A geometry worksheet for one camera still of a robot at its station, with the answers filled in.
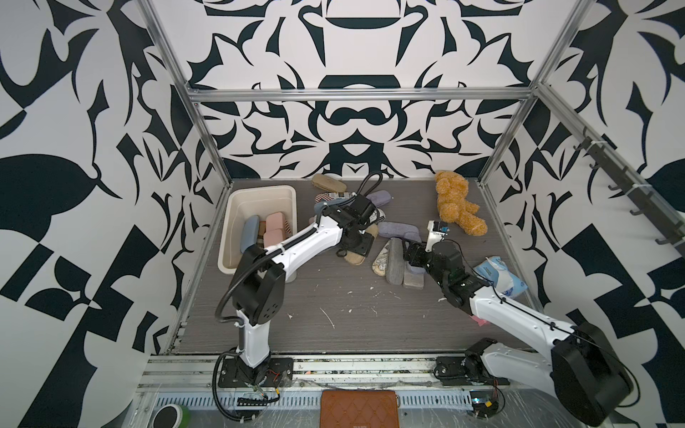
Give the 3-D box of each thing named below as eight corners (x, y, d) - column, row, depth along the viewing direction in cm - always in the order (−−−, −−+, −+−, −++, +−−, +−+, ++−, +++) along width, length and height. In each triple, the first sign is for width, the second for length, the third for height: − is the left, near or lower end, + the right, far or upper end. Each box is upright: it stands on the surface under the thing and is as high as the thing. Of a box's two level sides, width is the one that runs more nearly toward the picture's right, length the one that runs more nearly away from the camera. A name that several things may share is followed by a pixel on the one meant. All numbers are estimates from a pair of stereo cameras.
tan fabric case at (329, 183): (311, 183, 121) (310, 178, 119) (318, 175, 124) (318, 171, 122) (340, 196, 116) (340, 191, 114) (347, 187, 119) (347, 183, 117)
